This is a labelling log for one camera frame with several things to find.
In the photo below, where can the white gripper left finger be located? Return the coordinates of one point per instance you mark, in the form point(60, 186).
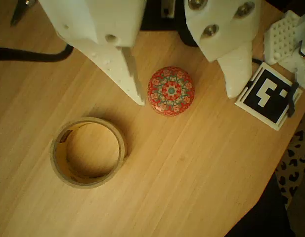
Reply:
point(93, 27)

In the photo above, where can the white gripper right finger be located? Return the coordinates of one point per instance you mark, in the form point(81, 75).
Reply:
point(229, 27)

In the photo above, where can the beige tape roll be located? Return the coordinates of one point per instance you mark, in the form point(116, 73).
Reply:
point(53, 160)

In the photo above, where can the red patterned round tin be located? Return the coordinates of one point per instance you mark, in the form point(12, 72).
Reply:
point(170, 90)

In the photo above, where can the white perforated plate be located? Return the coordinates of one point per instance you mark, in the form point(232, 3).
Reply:
point(278, 37)

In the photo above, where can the black white marker tile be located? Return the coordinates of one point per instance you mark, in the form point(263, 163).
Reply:
point(266, 98)

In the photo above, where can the leopard print rug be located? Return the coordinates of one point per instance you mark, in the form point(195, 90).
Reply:
point(295, 160)

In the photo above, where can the black chair seat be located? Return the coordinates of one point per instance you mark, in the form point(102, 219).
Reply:
point(263, 217)

